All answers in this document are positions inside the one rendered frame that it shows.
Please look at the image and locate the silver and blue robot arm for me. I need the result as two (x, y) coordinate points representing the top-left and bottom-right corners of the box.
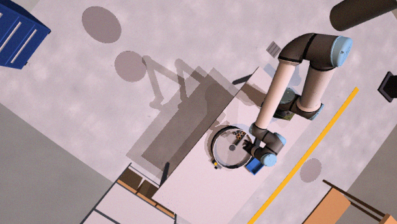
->
(249, 33), (353, 167)

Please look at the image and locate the blue open crate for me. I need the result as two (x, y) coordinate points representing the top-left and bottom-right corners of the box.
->
(245, 157), (264, 175)

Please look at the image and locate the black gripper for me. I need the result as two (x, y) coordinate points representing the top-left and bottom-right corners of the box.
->
(242, 139), (254, 157)

